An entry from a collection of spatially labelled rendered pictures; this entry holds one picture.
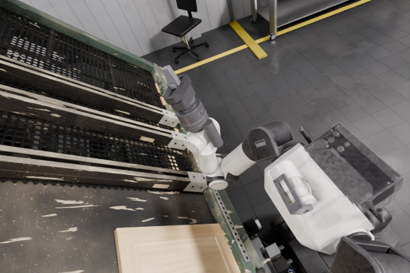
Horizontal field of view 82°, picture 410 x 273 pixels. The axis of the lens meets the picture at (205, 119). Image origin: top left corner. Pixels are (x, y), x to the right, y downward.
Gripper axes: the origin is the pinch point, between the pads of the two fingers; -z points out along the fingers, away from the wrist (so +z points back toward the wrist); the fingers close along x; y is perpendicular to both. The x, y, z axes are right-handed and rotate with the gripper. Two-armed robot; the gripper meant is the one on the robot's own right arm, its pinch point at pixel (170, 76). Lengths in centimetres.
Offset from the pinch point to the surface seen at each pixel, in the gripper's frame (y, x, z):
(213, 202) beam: 16, -4, 70
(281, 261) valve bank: -11, 11, 93
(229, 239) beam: 7, 11, 75
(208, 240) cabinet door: 13, 15, 67
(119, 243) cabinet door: 26, 32, 35
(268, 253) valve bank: -5, 9, 91
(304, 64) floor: -29, -230, 132
